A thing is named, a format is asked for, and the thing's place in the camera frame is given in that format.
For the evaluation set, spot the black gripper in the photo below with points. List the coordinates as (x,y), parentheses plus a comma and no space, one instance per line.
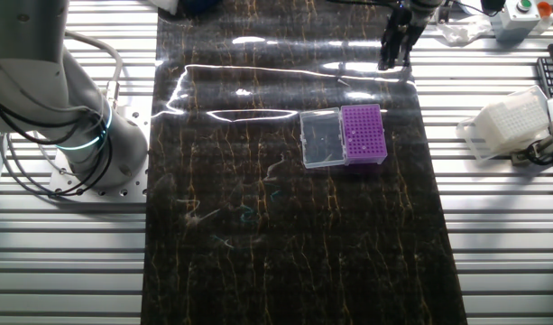
(407,22)

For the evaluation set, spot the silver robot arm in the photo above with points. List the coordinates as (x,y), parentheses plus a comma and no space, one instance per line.
(32,67)

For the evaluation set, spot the open purple pipette tip box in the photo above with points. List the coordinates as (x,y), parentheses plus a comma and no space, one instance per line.
(371,126)

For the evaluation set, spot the white pipette tip box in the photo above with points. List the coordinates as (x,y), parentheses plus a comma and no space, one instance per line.
(510,122)

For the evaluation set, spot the small grey sensor stand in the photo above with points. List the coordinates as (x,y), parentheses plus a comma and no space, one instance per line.
(445,13)

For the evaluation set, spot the crumpled clear plastic wrap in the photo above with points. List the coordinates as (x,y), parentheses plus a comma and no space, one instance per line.
(461,32)

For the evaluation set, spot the grey button control box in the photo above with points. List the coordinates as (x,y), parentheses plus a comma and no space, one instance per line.
(515,22)

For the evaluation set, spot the orange cap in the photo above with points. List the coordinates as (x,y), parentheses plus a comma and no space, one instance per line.
(545,8)

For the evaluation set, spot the dark blue object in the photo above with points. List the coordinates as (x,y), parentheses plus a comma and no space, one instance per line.
(199,4)

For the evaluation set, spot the black marble pattern mat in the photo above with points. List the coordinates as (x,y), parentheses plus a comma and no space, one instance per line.
(258,225)

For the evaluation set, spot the white cloth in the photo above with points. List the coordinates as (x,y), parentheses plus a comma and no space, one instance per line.
(168,4)

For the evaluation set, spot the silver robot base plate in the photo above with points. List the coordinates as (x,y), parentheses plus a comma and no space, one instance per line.
(134,122)

